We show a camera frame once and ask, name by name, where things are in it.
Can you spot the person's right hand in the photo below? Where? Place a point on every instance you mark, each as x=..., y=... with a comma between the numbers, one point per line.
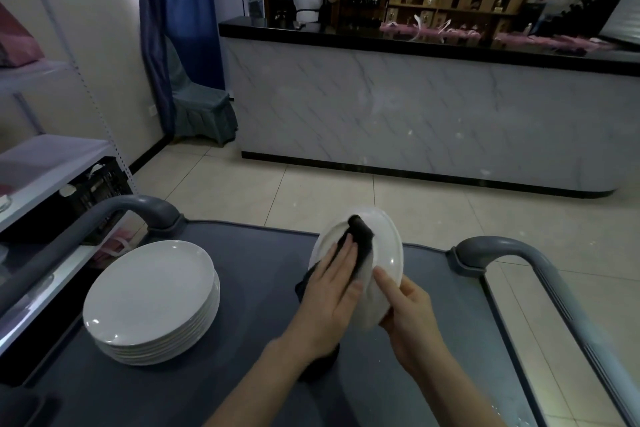
x=415, y=331

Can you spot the black pegged stand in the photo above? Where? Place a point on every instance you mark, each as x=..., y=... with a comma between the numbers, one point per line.
x=595, y=9

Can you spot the dark blue cleaning cloth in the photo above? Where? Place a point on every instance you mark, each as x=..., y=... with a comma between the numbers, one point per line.
x=362, y=236

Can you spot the white metal shelf rack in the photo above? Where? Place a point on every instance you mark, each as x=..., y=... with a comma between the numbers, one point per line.
x=45, y=159

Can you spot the marble bar counter black top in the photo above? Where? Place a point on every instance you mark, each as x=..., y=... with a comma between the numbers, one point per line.
x=425, y=111

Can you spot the white round plate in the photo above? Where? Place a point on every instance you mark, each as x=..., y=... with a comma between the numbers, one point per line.
x=145, y=291
x=387, y=246

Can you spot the black plastic crate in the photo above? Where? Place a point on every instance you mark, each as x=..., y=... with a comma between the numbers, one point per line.
x=102, y=191

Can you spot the person's left hand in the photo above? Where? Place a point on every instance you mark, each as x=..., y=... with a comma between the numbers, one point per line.
x=325, y=311

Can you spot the grey service cart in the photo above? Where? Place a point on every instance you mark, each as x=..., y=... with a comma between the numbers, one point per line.
x=240, y=251

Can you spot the row of pink bags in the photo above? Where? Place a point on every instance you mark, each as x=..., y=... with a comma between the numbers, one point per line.
x=450, y=34

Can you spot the blue curtain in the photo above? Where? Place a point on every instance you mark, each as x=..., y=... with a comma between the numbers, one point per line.
x=182, y=1

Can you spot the chair with grey-green cover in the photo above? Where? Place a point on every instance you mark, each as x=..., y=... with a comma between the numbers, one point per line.
x=205, y=114

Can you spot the small white cup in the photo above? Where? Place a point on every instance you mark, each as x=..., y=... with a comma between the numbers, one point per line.
x=67, y=190

